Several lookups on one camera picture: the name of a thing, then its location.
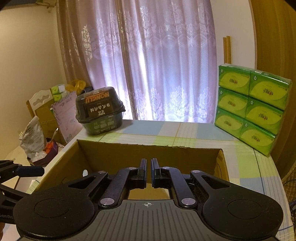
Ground white crinkled plastic bag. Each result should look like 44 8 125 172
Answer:
19 116 46 159

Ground dark open gift box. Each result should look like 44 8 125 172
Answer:
29 140 59 167

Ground brown cardboard box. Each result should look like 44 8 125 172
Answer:
35 140 229 191

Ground brown cardboard carton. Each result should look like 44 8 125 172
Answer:
36 105 59 139

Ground plaid tablecloth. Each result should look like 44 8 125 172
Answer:
29 120 294 240

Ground dark food container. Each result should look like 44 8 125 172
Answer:
76 87 125 136

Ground green tissue pack stack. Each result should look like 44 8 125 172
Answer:
215 64 292 156

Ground lace curtain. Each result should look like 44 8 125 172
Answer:
56 1 217 123

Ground wooden door handles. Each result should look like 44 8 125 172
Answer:
223 36 232 64

